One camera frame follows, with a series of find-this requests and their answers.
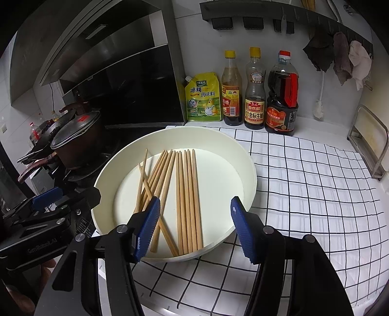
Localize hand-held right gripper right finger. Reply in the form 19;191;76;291
230;196;354;316

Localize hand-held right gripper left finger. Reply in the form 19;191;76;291
33;196;161;316

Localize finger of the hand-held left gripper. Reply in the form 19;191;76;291
23;186;64;213
61;187;101;213

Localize pile of wooden chopsticks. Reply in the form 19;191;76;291
133;148;203;257

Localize white round basin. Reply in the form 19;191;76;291
91;126;257;262

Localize person's left hand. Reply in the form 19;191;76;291
3;258;60;309

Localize black gas stove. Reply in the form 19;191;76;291
30;152;122;201

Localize black frying pan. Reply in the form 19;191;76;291
17;103;92;165

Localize dark cooking pot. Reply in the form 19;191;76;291
58;122;105;169

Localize clear bottle red cap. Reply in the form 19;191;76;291
29;122;41;146

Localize glass pot lid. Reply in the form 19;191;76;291
50;111;102;149

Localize black-checked white cloth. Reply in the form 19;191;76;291
131;126;382;307

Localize black steel range hood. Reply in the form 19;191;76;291
9;0;187;128

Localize large dark red-capped bottle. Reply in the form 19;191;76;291
265;50;300;136

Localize clear soy sauce bottle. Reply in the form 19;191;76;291
244;46;266;130

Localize amber vinegar bottle yellow cap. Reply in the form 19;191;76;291
221;50;244;126

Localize yellow-green seasoning pouch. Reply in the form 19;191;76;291
184;72;222;122

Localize metal board rack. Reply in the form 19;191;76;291
347;105;389;181

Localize white hanging brush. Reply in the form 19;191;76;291
314;71;326;121

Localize white cutting board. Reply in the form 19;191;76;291
353;88;389;171

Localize dark hanging cloth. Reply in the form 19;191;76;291
303;30;335;73

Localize brown hanging cloth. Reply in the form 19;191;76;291
332;32;353;86

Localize dark red-handled pan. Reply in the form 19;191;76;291
18;155;60;183

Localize black wall hook rail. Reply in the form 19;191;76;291
200;0;374;55

